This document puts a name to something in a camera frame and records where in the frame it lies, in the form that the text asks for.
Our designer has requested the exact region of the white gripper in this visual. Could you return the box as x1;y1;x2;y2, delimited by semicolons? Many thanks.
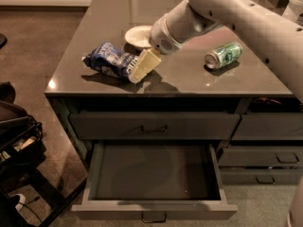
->
129;15;182;84

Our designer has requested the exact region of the blue chip bag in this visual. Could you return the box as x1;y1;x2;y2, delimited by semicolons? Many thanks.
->
82;42;138;81

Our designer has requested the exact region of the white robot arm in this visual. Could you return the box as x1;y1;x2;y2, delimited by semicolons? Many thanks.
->
129;0;303;100

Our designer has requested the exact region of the closed top drawer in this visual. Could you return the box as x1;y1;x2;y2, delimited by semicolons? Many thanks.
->
69;112;240;140

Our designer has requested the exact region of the open middle drawer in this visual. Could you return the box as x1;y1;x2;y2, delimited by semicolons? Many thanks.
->
72;141;238;223

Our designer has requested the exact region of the right top drawer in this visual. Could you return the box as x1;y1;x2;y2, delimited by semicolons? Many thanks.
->
232;113;303;141

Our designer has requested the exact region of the right middle drawer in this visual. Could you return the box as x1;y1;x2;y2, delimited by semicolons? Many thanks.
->
219;146;303;167

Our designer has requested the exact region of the right bottom drawer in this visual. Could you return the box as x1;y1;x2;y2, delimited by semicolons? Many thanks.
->
221;168;303;184

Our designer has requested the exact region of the white paper bowl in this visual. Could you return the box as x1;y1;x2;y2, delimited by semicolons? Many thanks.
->
124;26;152;50

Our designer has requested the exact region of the dark counter cabinet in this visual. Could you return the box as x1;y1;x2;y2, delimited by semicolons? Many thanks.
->
45;0;303;187

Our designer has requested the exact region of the green soda can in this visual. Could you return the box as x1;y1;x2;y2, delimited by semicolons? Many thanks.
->
205;42;242;70

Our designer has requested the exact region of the white plastic container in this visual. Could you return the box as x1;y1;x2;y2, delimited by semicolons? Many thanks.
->
282;0;303;26

